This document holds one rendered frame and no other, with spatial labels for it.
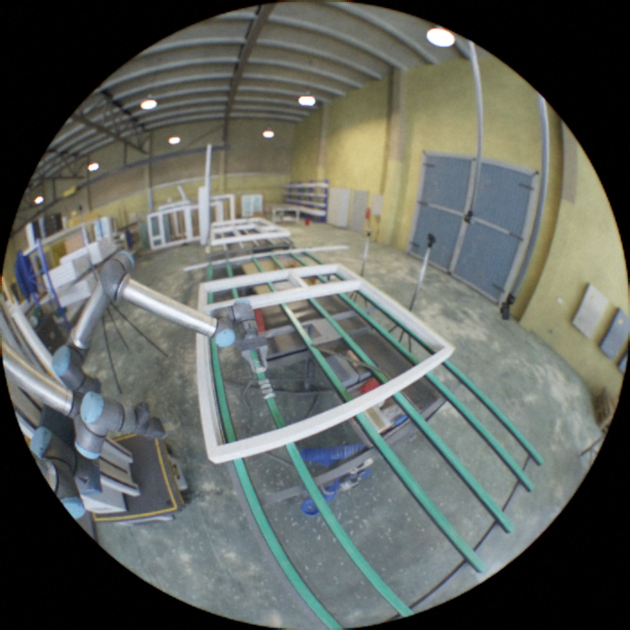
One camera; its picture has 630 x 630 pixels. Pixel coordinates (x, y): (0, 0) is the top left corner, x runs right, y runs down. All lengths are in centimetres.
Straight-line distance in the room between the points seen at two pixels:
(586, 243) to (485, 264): 332
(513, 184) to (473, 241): 220
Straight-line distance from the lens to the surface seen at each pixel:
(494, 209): 658
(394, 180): 822
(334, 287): 174
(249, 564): 179
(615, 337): 682
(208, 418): 89
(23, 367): 77
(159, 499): 163
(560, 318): 652
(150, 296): 83
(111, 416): 67
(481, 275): 656
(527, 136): 726
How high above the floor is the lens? 168
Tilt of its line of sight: 34 degrees down
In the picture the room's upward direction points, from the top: 5 degrees clockwise
